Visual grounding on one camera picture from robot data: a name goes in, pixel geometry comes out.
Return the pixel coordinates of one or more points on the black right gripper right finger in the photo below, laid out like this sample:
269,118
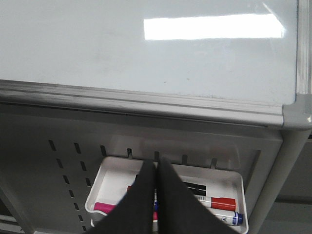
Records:
179,212

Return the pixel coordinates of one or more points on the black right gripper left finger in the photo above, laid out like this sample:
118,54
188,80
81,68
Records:
134,213

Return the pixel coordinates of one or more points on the red capped whiteboard marker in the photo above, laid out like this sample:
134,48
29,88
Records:
221,203

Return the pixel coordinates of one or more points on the blue capped whiteboard marker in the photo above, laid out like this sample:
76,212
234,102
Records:
228,217

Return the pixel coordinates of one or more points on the pink capped marker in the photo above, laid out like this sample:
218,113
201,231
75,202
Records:
107,208

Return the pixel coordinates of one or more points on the black marker in tray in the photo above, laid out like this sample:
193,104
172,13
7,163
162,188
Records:
196,189

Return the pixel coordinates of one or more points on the white plastic marker tray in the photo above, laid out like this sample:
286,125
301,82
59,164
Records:
116,175

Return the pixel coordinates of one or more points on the grey whiteboard stand post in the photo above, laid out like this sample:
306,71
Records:
280,170

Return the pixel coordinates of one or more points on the whiteboard with aluminium frame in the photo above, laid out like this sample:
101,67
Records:
234,61

